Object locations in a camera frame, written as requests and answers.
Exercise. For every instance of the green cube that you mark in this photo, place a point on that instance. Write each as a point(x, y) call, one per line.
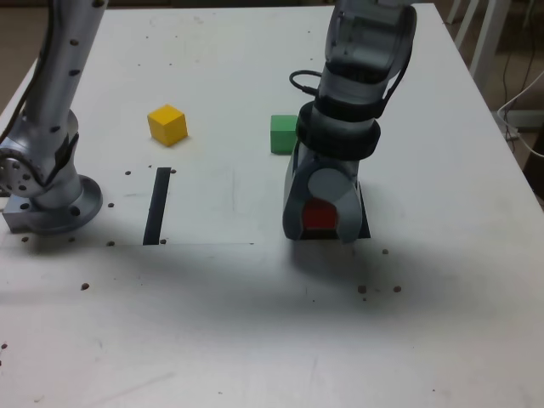
point(280, 136)

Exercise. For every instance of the black tape strip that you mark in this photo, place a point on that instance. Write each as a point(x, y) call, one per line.
point(156, 208)

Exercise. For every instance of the red cube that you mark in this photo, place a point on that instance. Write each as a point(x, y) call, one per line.
point(319, 214)

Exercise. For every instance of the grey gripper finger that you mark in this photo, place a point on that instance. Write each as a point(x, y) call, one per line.
point(329, 183)
point(293, 200)

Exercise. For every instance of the white furniture frame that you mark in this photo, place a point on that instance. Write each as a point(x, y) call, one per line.
point(482, 34)

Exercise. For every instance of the yellow cube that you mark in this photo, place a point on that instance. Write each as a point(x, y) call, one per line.
point(168, 127)

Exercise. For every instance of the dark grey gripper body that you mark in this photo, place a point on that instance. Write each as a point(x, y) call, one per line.
point(340, 163)

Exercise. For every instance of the black tape square outline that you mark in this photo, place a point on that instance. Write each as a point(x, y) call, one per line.
point(365, 221)

